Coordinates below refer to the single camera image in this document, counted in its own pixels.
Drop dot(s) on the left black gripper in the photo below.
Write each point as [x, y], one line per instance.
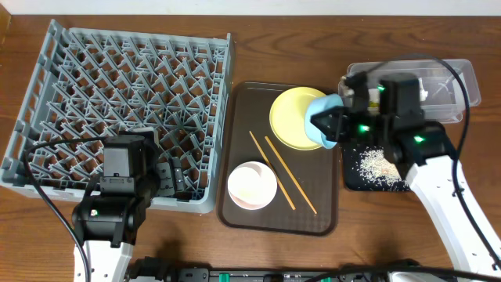
[167, 186]

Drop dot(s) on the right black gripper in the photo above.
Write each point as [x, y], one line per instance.
[337, 132]

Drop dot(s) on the light blue bowl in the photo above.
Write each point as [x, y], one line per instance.
[315, 108]

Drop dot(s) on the white cup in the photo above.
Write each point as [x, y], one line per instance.
[252, 185]

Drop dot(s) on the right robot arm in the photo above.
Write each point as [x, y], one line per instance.
[425, 157]

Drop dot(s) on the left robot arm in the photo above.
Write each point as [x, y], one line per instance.
[114, 205]

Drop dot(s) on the black waste bin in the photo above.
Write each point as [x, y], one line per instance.
[352, 179]

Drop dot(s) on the grey dishwasher rack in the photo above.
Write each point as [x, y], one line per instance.
[88, 84]

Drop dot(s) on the yellow plate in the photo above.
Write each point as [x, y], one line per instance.
[287, 117]

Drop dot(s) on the spilled rice pile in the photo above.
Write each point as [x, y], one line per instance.
[378, 172]

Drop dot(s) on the right wooden chopstick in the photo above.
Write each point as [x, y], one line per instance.
[291, 175]

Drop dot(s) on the brown plastic tray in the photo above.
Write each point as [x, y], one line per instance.
[316, 170]

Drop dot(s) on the clear plastic bin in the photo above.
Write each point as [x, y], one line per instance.
[441, 97]

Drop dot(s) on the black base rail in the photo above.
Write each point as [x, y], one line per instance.
[274, 275]

